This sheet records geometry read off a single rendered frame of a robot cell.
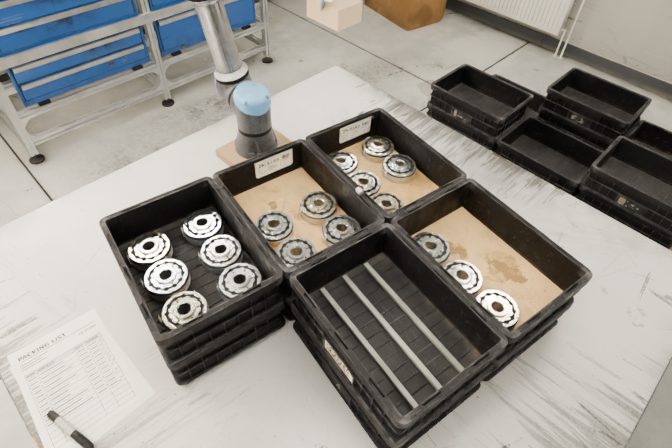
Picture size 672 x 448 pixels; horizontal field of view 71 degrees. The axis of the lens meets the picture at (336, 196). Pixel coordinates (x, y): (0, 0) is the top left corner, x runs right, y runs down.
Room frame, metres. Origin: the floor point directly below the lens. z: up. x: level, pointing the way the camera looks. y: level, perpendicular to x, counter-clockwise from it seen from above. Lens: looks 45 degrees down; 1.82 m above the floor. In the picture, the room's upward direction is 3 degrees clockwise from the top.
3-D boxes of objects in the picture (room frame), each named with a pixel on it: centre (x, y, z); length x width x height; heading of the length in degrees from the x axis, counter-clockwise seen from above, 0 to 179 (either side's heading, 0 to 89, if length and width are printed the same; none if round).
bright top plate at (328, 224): (0.83, -0.02, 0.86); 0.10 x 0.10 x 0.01
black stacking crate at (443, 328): (0.55, -0.14, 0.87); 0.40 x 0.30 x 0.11; 38
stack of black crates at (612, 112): (2.00, -1.24, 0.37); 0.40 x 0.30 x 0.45; 47
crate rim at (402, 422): (0.55, -0.14, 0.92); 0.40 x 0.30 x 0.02; 38
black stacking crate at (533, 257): (0.73, -0.38, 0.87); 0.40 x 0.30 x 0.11; 38
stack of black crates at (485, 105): (1.98, -0.67, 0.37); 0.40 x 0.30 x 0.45; 47
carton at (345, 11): (1.66, 0.04, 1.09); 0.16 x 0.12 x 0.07; 47
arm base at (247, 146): (1.31, 0.29, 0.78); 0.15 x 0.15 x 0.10
